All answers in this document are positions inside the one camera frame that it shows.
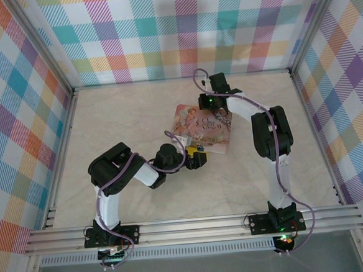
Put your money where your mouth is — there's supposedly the aluminium frame cross bar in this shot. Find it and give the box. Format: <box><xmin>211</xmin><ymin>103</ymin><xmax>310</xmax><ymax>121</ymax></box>
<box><xmin>71</xmin><ymin>67</ymin><xmax>293</xmax><ymax>91</ymax></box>

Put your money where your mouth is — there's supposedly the aluminium mounting rail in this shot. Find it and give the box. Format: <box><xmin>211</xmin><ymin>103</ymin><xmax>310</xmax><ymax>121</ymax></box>
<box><xmin>22</xmin><ymin>204</ymin><xmax>363</xmax><ymax>256</ymax></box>

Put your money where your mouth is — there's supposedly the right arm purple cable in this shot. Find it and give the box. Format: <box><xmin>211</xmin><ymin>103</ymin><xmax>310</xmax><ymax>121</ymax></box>
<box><xmin>193</xmin><ymin>61</ymin><xmax>318</xmax><ymax>261</ymax></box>

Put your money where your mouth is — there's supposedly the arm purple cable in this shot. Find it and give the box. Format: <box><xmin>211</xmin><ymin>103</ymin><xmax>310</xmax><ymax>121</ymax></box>
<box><xmin>90</xmin><ymin>128</ymin><xmax>197</xmax><ymax>271</ymax></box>
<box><xmin>193</xmin><ymin>61</ymin><xmax>318</xmax><ymax>261</ymax></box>

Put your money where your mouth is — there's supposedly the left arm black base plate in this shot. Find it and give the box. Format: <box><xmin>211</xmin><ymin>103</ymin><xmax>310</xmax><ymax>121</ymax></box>
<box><xmin>83</xmin><ymin>224</ymin><xmax>142</xmax><ymax>248</ymax></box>

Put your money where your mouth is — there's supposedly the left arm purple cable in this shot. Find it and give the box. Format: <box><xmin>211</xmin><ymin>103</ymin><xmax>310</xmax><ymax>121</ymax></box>
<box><xmin>90</xmin><ymin>128</ymin><xmax>197</xmax><ymax>271</ymax></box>

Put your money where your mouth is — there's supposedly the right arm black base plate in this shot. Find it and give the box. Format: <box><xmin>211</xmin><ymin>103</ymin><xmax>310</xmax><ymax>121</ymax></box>
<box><xmin>247</xmin><ymin>210</ymin><xmax>307</xmax><ymax>236</ymax></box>

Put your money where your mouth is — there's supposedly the slotted grey cable duct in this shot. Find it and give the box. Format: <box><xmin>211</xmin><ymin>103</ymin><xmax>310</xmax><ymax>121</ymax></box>
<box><xmin>39</xmin><ymin>240</ymin><xmax>277</xmax><ymax>268</ymax></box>

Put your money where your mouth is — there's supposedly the aluminium frame side rail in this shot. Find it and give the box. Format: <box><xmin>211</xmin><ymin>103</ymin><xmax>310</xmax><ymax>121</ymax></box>
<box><xmin>288</xmin><ymin>68</ymin><xmax>346</xmax><ymax>209</ymax></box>
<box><xmin>31</xmin><ymin>88</ymin><xmax>89</xmax><ymax>230</ymax></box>

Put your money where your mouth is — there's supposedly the aluminium frame post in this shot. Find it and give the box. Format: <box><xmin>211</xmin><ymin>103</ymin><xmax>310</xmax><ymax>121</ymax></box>
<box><xmin>9</xmin><ymin>0</ymin><xmax>76</xmax><ymax>95</ymax></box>
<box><xmin>283</xmin><ymin>0</ymin><xmax>351</xmax><ymax>75</ymax></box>

